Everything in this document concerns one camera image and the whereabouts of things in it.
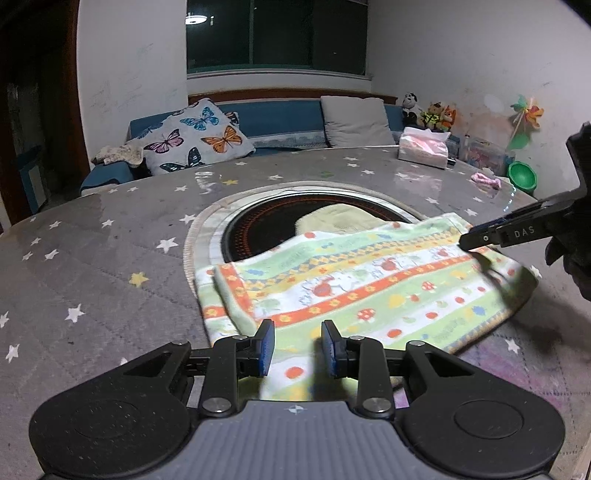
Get clear plastic toy box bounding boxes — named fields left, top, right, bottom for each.
left=460, top=135, right=515, bottom=176

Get panda plush toy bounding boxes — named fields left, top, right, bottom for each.
left=402, top=92, right=423, bottom=127

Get pink tissue box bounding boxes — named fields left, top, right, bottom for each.
left=398, top=127, right=450, bottom=170

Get colourful paper pinwheel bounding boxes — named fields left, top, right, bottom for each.
left=507, top=95, right=545, bottom=150

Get colourful patterned child jacket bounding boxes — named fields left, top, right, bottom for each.
left=194, top=213, right=537, bottom=401

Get green plastic bowl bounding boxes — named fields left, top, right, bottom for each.
left=507, top=161, right=538, bottom=195

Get grey cushion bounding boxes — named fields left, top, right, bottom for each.
left=321, top=96, right=394, bottom=148

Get cream cloth on sofa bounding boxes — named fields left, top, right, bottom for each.
left=92, top=143, right=143, bottom=167

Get dark doorway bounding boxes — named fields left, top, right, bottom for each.
left=1, top=1, right=90, bottom=224

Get orange fox plush toy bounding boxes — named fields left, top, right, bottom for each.
left=440, top=104, right=457, bottom=132

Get dark window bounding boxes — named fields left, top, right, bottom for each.
left=185, top=0, right=369, bottom=76

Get pink hair scrunchie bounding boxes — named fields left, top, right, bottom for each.
left=471, top=172, right=502, bottom=190

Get yellow green plush toy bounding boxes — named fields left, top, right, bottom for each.
left=417, top=102, right=449, bottom=132

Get round induction cooktop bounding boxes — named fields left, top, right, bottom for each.
left=183, top=181, right=425, bottom=291

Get blue sofa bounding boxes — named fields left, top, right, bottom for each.
left=79, top=97, right=463, bottom=195

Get butterfly print pillow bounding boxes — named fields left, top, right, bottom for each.
left=133, top=98, right=256, bottom=176

